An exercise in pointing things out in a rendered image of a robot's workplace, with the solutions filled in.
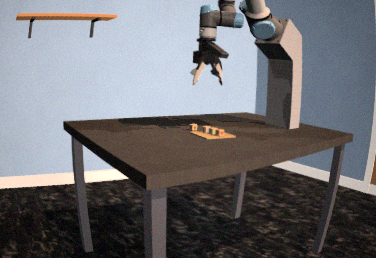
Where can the orange square mat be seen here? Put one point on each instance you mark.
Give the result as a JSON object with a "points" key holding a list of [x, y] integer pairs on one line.
{"points": [[210, 136]]}

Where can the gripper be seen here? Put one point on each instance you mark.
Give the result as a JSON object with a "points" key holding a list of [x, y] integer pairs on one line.
{"points": [[207, 56]]}

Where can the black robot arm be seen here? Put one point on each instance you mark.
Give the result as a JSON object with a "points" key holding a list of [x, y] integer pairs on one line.
{"points": [[259, 19]]}

